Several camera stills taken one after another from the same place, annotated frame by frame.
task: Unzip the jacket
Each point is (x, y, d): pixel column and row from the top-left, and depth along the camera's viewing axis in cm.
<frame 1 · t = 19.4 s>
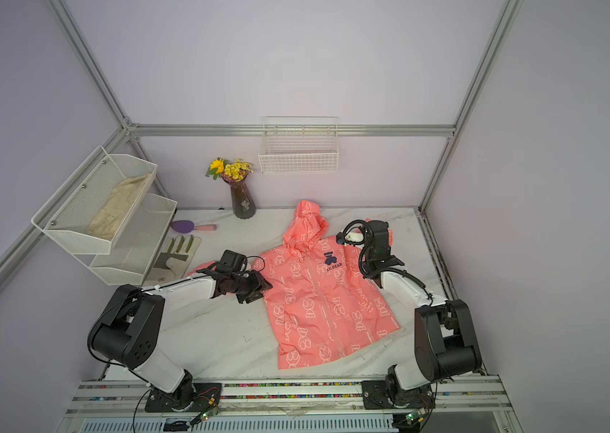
left hand: (268, 291, 91), fingers open
right hand: (378, 225, 89), fingers closed
pink hooded jacket: (329, 306, 91), on the table
dark glass vase: (242, 202, 113), point 9 cm above the table
yellow flower bouquet: (229, 170, 102), point 24 cm above the table
beige cloth in bin: (106, 220, 78), point 30 cm above the table
purple pink hairbrush: (186, 226, 117), on the table
beige green work glove: (173, 259, 106), on the table

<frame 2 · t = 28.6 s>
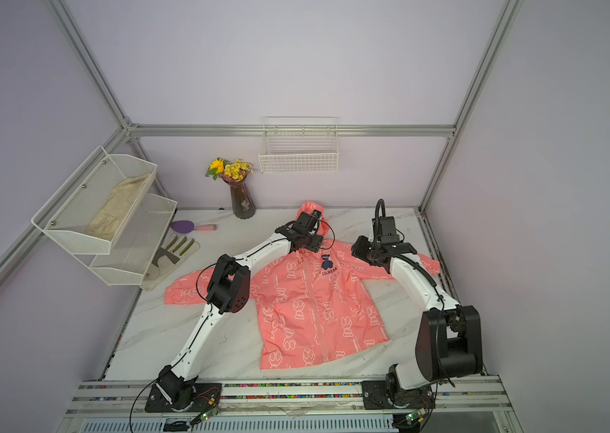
left hand: (310, 238, 106), fingers open
right hand: (358, 253, 89), fingers open
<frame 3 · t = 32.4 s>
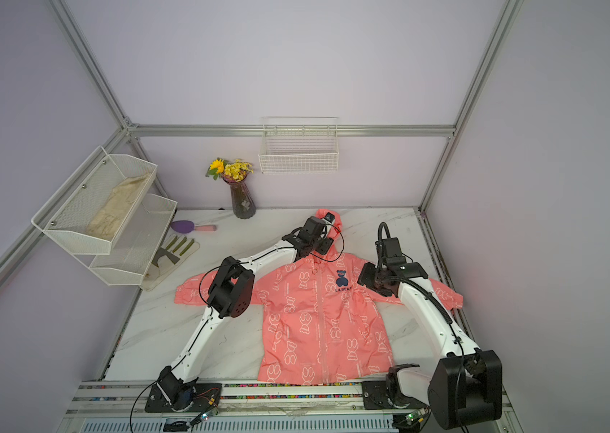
left hand: (322, 237, 105), fingers open
right hand: (366, 284, 84), fingers open
pink hooded jacket: (317, 322, 88), on the table
the other named things where they were.

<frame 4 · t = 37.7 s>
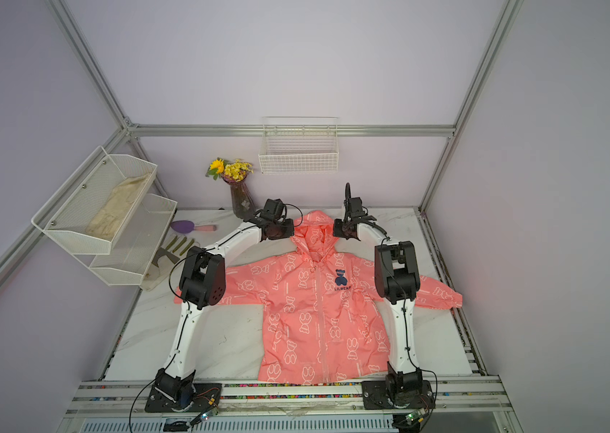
left hand: (290, 231, 105), fingers closed
right hand: (341, 231, 108), fingers closed
the named things where they were.

